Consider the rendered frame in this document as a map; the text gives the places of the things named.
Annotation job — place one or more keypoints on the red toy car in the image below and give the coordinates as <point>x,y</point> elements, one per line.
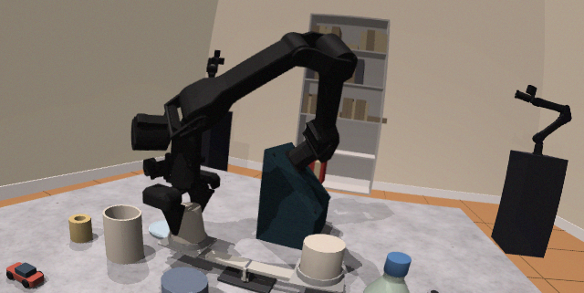
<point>25,273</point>

